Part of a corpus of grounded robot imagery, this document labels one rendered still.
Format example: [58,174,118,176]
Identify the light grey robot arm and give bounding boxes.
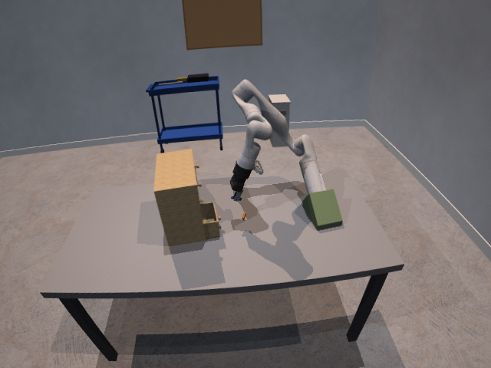
[232,80,326,194]

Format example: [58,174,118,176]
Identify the wooden chest of drawers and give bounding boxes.
[154,149,206,246]

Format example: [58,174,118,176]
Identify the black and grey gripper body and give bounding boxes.
[230,153,263,192]

